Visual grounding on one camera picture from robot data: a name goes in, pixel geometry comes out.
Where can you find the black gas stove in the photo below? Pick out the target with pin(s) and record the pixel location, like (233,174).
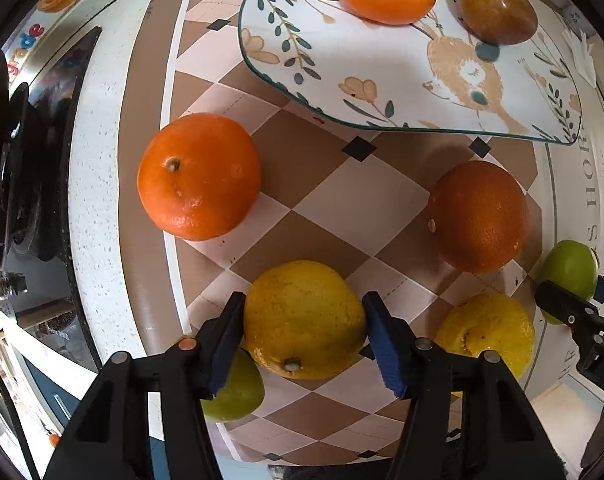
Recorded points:
(34,157)

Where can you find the white folded tissue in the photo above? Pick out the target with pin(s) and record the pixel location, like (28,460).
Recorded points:
(582,55)

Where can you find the bright orange mandarin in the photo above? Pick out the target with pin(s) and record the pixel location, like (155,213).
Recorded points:
(199,177)

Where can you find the yellow lemon with stem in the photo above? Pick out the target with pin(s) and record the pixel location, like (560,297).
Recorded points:
(302,321)

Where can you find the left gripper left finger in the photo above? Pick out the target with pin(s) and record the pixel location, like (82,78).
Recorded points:
(108,436)

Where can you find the dark orange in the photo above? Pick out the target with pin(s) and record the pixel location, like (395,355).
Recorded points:
(478,217)

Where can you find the green apple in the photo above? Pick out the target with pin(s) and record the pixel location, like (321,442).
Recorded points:
(573,266)
(242,394)

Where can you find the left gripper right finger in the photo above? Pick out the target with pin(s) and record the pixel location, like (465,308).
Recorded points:
(468,417)

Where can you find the brown kiwi fruit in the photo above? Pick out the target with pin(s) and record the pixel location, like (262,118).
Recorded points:
(501,22)

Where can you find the brown checkered mat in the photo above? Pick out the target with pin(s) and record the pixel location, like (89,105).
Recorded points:
(353,200)

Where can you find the floral rabbit plate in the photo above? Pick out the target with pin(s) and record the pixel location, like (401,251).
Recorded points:
(431,75)

